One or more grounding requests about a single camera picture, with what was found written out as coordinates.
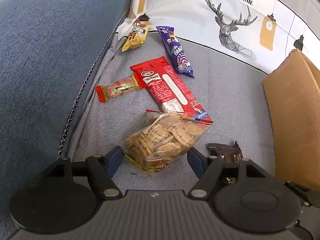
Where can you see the yellow snack packet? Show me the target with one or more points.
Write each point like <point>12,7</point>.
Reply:
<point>136,38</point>

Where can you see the cardboard box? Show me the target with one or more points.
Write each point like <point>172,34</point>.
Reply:
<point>292,117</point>

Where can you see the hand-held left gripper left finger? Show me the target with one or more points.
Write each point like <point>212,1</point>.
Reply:
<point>113,160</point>

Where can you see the red biscuit packet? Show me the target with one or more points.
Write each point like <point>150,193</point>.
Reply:
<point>170,87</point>

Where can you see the dark brown chocolate packet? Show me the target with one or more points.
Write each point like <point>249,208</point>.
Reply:
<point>225,152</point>

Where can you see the clear bag of crackers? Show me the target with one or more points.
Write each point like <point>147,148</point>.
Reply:
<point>160,140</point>

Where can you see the red-ended peanut bar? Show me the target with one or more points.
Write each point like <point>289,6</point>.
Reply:
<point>117,88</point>

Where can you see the purple snack packet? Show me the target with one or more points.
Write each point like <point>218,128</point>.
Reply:
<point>177,52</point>

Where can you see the blue fabric sofa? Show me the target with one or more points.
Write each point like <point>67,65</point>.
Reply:
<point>50,55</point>

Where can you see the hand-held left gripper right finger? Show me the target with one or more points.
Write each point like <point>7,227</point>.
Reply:
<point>196,161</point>

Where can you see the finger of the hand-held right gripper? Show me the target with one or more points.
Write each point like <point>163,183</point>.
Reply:
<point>303,191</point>

